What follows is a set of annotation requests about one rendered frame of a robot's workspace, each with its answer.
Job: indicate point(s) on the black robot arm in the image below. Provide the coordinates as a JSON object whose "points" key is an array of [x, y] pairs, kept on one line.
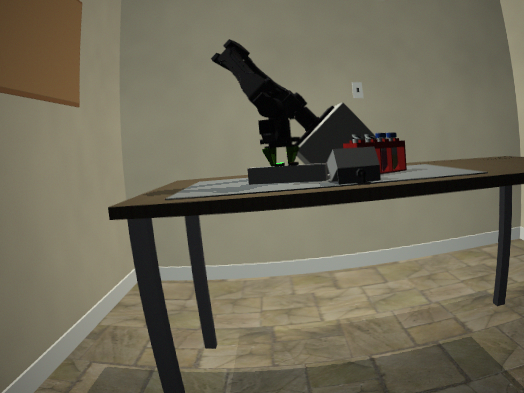
{"points": [[267, 105]]}

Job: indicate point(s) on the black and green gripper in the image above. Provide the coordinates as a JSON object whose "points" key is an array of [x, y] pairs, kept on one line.
{"points": [[281, 142]]}

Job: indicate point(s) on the grey flat mat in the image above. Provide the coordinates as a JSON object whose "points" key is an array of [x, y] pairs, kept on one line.
{"points": [[241, 185]]}

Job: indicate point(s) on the red tube rack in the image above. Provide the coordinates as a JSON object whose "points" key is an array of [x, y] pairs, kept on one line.
{"points": [[401, 153]]}

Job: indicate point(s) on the grey control panel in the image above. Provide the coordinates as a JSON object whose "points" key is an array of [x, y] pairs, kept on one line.
{"points": [[353, 165]]}

